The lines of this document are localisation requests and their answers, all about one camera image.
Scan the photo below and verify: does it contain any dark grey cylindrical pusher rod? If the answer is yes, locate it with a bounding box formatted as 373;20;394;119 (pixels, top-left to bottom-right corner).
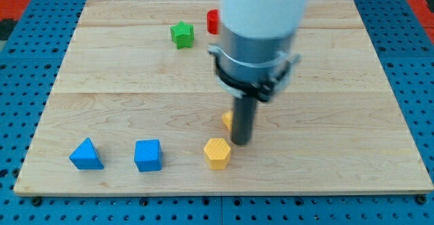
231;97;257;145

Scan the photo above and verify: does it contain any yellow hexagon block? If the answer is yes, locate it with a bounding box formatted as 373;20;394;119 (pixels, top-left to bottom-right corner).
203;138;231;170

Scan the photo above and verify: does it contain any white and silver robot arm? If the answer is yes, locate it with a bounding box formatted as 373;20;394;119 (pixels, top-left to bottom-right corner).
208;0;307;145

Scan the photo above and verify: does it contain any yellow block behind rod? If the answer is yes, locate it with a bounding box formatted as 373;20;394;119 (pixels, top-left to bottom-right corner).
222;111;233;131

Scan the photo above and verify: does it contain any green star block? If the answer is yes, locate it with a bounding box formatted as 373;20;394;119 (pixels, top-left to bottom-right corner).
170;21;195;49

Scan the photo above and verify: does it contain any red cylinder block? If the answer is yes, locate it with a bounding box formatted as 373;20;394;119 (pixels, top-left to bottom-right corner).
206;9;220;35

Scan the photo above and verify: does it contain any light wooden board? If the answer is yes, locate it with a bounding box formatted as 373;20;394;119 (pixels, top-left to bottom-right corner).
14;0;433;197

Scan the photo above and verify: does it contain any blue cube block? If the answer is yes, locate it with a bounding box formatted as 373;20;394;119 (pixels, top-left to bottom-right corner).
134;140;163;172

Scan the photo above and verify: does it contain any blue triangle block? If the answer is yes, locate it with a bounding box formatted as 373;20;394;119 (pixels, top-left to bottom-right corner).
69;138;104;170

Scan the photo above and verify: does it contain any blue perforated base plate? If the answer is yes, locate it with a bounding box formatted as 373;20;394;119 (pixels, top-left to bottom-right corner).
1;0;433;224

